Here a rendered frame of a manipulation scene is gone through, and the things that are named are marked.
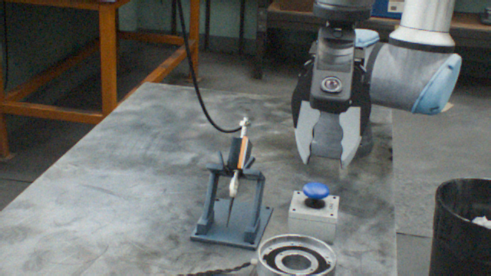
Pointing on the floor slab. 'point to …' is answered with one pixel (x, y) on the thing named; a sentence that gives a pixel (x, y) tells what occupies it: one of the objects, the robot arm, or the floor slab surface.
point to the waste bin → (461, 228)
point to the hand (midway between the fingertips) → (324, 159)
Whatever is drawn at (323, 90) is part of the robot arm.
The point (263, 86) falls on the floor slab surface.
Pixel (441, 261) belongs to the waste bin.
